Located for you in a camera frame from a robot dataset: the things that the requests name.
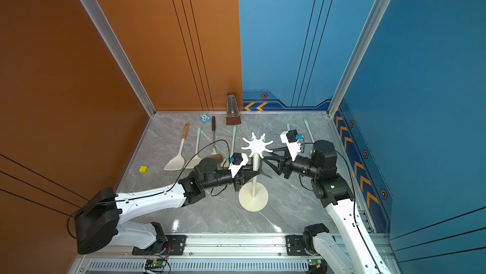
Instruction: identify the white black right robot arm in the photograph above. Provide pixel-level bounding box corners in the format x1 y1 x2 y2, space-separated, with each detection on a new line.
263 140 391 273

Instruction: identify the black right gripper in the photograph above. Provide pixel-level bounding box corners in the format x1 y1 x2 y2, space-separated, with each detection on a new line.
263 147 321 181

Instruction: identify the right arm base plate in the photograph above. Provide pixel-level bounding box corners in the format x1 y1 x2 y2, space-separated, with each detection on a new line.
285 235 315 256

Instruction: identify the cream spatula wooden handle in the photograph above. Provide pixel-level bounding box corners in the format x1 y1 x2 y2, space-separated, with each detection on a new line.
163 123 191 172

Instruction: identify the cream turner mint handle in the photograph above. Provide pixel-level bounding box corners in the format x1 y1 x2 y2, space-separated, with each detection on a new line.
304 118 315 143

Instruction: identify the small yellow cube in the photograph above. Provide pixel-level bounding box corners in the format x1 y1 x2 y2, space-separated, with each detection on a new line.
139 166 149 175

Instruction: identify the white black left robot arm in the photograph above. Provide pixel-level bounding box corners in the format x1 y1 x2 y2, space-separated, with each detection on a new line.
73 153 261 255

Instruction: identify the green circuit board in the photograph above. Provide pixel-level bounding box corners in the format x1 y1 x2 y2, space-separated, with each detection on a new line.
307 258 323 271
144 258 171 273

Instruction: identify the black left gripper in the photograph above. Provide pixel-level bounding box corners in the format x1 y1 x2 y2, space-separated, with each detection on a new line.
202 163 259 193

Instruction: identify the left green circuit board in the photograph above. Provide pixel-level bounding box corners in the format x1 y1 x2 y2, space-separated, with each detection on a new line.
144 258 171 273

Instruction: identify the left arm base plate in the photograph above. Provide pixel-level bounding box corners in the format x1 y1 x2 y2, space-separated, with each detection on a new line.
132 235 187 257

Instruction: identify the dark red metronome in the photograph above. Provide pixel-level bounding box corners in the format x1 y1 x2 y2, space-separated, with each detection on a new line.
226 94 241 125

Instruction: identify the cream spatula mint handle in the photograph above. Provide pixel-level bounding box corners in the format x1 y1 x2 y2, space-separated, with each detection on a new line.
185 125 202 170

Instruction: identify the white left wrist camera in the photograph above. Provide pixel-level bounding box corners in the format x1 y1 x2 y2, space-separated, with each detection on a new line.
229 153 249 179

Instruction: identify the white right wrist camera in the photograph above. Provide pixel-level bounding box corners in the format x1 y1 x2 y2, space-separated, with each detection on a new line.
280 129 303 161

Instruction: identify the right green circuit board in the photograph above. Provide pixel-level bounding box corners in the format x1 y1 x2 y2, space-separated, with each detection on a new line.
307 258 323 271

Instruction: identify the small blue toy cube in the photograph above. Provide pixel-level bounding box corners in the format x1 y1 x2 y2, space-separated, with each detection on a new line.
199 114 212 125

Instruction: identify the dark metal trowel spatula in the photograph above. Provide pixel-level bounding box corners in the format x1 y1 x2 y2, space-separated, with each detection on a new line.
209 116 224 165

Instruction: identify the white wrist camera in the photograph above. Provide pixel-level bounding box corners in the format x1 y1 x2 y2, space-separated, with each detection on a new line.
229 153 249 179
280 129 303 161

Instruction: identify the cream utensil rack stand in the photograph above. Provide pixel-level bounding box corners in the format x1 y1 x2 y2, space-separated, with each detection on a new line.
239 132 273 212

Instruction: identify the aluminium rail frame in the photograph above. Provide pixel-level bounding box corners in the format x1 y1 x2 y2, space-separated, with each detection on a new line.
70 233 323 273

